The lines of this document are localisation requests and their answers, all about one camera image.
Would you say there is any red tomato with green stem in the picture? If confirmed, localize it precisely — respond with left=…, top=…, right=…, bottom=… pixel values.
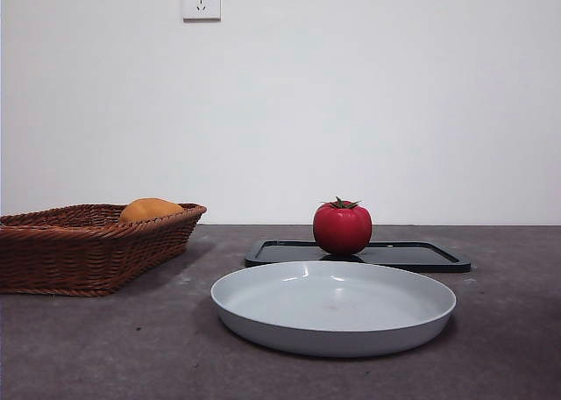
left=312, top=196, right=373, bottom=256

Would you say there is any orange-yellow round fruit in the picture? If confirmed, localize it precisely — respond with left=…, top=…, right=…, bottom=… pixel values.
left=118, top=197, right=185, bottom=224

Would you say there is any pale grey round plate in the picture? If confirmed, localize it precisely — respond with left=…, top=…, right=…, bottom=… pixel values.
left=209, top=260, right=458, bottom=359

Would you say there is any brown wicker basket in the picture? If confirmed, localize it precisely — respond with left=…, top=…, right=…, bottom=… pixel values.
left=0, top=203, right=208, bottom=296

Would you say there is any white wall socket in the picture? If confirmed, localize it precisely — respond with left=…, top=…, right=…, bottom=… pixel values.
left=181, top=0, right=222, bottom=23

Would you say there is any dark rectangular tray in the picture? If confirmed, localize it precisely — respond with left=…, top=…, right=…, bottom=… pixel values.
left=244, top=239, right=472, bottom=274

